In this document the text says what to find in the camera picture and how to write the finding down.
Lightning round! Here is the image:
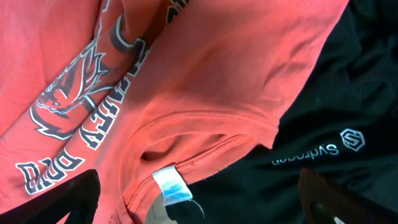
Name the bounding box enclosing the black Sydrogen garment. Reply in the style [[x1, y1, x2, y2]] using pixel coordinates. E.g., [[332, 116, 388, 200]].
[[166, 0, 397, 223]]

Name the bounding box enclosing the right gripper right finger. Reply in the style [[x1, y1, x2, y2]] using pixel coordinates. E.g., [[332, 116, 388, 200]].
[[298, 167, 397, 224]]

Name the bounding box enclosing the red printed t-shirt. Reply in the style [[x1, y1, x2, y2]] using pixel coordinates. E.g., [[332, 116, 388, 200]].
[[1, 0, 348, 223]]

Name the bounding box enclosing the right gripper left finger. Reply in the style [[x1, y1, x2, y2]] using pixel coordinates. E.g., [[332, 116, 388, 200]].
[[1, 169, 101, 224]]

